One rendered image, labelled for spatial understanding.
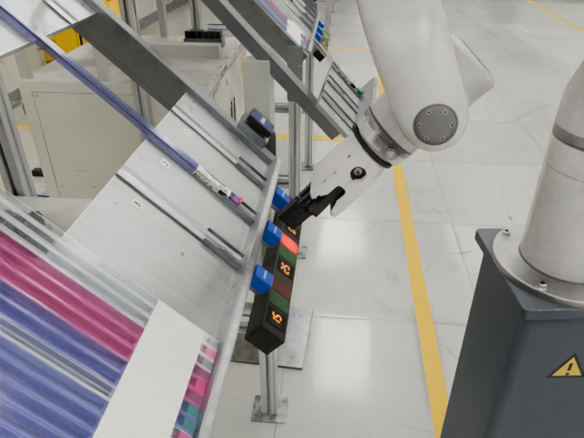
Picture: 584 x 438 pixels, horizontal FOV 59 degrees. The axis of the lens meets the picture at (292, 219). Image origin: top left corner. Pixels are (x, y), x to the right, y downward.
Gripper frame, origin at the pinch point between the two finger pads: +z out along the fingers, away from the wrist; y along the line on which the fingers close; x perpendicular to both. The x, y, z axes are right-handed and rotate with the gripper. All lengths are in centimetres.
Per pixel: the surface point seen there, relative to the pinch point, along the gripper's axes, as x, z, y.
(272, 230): 0.6, 4.2, -0.8
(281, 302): -4.7, 6.4, -10.8
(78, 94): 48, 67, 96
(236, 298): 3.6, 3.4, -19.5
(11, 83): 106, 181, 241
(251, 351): -38, 64, 42
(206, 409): 3.6, 3.3, -34.9
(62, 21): 41.5, 5.4, 9.0
